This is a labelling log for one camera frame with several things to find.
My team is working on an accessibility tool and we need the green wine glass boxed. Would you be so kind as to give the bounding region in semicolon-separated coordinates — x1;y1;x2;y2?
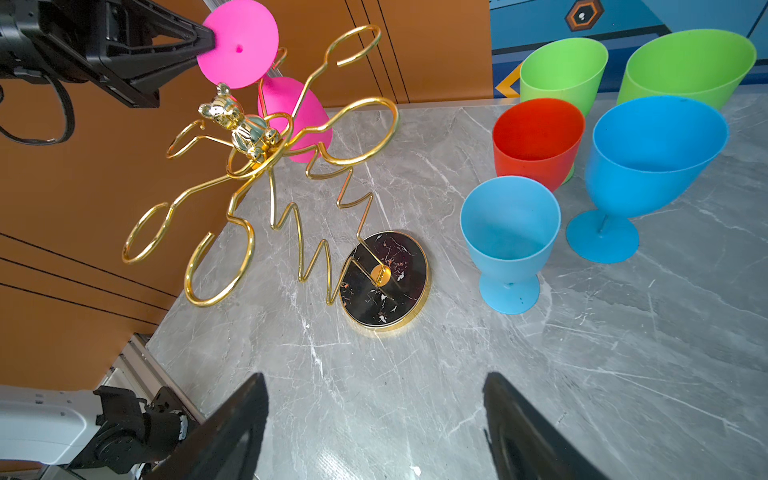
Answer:
617;29;757;110
519;37;610;185

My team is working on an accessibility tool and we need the teal blue wine glass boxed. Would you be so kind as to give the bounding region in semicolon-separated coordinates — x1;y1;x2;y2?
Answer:
460;176;562;315

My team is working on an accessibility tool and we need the gold wire wine glass rack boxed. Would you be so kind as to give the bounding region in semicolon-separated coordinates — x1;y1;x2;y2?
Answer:
122;24;431;331

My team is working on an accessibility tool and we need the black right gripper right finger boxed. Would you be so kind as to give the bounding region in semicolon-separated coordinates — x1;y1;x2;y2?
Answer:
483;372;607;480

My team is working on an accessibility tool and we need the light blue wine glass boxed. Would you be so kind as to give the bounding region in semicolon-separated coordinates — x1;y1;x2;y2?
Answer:
566;96;729;264

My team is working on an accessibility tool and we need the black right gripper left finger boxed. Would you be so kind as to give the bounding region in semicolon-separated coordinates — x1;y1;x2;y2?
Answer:
148;373;269;480

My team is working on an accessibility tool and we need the red wine glass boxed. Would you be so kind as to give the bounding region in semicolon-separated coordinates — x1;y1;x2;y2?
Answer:
492;98;586;192

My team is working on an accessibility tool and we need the magenta wine glass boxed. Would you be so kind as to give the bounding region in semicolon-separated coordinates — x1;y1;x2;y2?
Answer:
197;0;333;153

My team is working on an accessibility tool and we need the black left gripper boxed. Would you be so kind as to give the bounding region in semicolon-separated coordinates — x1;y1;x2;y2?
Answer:
1;0;215;108

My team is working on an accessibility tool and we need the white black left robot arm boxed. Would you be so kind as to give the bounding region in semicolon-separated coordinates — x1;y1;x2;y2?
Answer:
1;1;226;471

